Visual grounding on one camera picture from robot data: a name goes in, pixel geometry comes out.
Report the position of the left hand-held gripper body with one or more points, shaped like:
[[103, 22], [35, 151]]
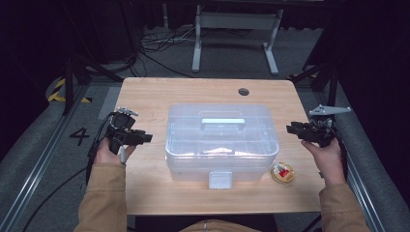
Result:
[[121, 129]]

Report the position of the round gold tin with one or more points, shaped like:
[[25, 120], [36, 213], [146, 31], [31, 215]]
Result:
[[282, 172]]

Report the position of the person's tan jacket torso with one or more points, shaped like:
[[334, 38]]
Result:
[[219, 226]]

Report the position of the person's right hand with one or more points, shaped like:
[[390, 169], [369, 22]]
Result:
[[328, 161]]

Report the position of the black metal stand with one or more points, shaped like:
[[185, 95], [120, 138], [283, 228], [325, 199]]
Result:
[[74, 74], [325, 80]]

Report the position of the aluminium floor rail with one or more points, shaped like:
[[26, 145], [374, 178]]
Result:
[[35, 161], [361, 183]]

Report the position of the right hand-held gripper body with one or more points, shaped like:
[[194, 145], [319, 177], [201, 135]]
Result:
[[319, 132]]

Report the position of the yellow black hazard tape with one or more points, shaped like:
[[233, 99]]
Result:
[[59, 93]]

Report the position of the grey metal desk frame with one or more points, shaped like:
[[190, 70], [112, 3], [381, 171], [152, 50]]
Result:
[[235, 35]]

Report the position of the person's left hand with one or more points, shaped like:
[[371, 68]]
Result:
[[104, 156]]

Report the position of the clear plastic storage box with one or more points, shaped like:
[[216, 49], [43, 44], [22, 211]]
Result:
[[221, 145]]

